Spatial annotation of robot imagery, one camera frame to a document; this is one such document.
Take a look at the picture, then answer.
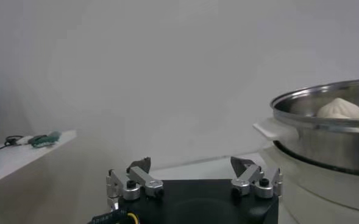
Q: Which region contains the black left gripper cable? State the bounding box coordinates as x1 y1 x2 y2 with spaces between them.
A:
87 209 140 224

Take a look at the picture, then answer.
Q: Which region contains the white electric cooker pot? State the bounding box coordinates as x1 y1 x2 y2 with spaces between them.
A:
258 142 359 224

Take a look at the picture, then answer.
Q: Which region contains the black headset cable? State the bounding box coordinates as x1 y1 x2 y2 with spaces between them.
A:
4 135 24 146

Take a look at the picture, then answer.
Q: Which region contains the small white device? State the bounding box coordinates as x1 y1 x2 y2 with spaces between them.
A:
16 136 34 145

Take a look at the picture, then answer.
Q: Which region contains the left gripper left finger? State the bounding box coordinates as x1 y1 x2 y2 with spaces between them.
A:
105 156 165 211

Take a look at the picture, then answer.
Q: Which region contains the steel steamer basket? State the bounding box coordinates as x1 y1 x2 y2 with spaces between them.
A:
253 78 359 178

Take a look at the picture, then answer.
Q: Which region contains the green tool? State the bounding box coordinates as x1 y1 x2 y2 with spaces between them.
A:
28 130 61 149

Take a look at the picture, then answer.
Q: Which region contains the white side table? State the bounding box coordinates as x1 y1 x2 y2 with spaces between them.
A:
0 130 78 189

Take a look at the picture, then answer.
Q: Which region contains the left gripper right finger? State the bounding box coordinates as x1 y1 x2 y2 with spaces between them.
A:
230 156 283 199

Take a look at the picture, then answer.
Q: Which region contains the white steamed baozi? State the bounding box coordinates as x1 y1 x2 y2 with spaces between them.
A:
316 97 359 119

